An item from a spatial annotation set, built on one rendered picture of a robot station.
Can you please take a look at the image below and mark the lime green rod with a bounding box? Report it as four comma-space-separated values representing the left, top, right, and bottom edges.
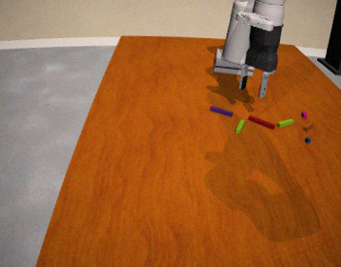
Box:
236, 119, 245, 134
277, 119, 294, 128

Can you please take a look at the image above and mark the purple rod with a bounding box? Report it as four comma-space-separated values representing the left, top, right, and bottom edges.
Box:
210, 106, 233, 117

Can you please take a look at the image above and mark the dark red rod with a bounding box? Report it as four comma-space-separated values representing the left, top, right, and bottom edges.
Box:
249, 115, 275, 130

